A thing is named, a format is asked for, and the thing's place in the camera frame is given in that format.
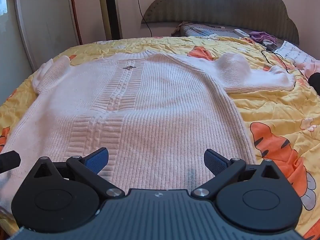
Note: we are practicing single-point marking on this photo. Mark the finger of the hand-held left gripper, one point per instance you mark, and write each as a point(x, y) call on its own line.
point(8, 160)

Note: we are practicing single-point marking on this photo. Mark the white printed cloth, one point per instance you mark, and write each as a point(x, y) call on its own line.
point(292, 52)

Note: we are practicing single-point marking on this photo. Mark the pink cloth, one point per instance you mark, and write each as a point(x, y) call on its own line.
point(311, 67)

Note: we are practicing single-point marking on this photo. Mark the black round object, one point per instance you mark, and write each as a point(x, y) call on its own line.
point(315, 81)

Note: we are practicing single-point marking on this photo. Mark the yellow carrot print blanket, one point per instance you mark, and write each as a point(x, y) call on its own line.
point(275, 110)

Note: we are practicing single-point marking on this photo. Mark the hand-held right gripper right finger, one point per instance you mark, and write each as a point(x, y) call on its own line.
point(214, 161)

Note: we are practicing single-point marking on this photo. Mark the white flower print wardrobe door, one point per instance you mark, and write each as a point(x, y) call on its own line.
point(45, 17)

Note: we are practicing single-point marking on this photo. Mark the white remote control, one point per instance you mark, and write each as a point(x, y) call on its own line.
point(240, 32)

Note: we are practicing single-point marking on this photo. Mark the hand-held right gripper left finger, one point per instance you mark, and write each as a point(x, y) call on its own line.
point(98, 159)

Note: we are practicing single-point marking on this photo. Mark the pale pink knit sweater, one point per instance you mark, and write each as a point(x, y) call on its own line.
point(160, 110)

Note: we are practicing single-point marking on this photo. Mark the purple cloth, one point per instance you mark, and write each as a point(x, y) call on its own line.
point(262, 37)

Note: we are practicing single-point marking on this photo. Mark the brown scalloped headboard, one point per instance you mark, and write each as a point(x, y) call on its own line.
point(225, 5)

